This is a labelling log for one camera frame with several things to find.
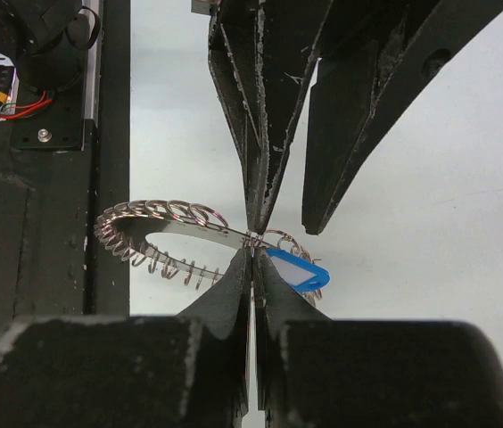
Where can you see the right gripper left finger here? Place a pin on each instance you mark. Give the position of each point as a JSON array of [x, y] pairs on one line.
[[187, 370]]

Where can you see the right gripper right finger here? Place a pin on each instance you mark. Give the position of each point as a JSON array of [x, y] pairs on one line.
[[313, 371]]

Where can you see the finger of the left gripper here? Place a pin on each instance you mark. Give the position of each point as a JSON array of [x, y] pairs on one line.
[[376, 58], [262, 55]]

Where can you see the key with blue tag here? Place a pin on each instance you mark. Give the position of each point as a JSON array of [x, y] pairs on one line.
[[300, 274]]

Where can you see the large metal keyring disc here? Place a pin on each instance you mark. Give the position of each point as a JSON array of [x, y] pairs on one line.
[[191, 241]]

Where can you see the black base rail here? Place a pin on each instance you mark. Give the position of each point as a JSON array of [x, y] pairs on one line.
[[64, 155]]

